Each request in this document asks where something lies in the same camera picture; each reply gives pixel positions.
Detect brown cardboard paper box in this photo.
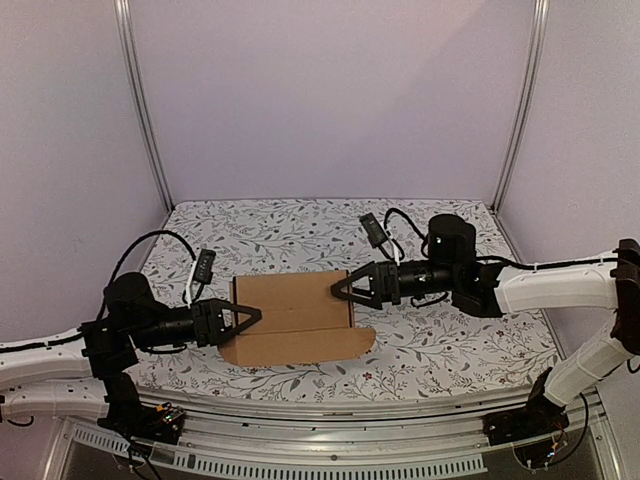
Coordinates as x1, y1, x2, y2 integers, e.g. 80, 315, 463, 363
218, 270, 376, 367

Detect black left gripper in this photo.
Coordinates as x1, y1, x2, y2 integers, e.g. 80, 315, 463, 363
128, 298, 260, 349

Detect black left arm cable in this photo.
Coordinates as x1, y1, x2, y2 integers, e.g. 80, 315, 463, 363
97, 230, 196, 321

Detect left aluminium frame post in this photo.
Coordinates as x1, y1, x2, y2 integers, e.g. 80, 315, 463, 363
114, 0, 175, 213

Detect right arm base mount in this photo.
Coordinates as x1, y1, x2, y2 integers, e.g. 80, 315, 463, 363
482, 367, 570, 446

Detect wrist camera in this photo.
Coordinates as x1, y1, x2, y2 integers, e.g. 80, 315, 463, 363
359, 213, 404, 265
184, 249, 216, 306

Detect right aluminium frame post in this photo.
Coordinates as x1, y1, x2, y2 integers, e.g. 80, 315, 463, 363
490, 0, 550, 216

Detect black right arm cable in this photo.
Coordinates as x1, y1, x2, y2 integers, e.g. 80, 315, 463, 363
382, 207, 431, 251

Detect aluminium front rail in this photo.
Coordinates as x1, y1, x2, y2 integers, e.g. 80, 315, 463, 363
42, 384, 626, 480

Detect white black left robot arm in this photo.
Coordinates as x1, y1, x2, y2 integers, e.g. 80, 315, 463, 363
1, 272, 262, 443

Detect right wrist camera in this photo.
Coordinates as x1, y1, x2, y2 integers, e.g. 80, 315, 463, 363
359, 213, 404, 265

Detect aluminium frame post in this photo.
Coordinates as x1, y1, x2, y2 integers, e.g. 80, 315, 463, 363
114, 0, 175, 213
490, 0, 550, 216

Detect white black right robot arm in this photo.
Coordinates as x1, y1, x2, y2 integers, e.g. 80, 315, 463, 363
331, 214, 639, 436

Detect floral patterned table mat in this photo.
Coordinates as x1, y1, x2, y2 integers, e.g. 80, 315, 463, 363
130, 199, 560, 403

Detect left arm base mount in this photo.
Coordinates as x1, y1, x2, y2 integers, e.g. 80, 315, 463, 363
97, 373, 186, 445

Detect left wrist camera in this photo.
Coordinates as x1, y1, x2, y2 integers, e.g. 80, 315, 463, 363
184, 249, 216, 306

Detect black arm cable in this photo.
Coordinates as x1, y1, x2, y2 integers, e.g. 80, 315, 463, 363
382, 207, 431, 251
97, 230, 196, 321

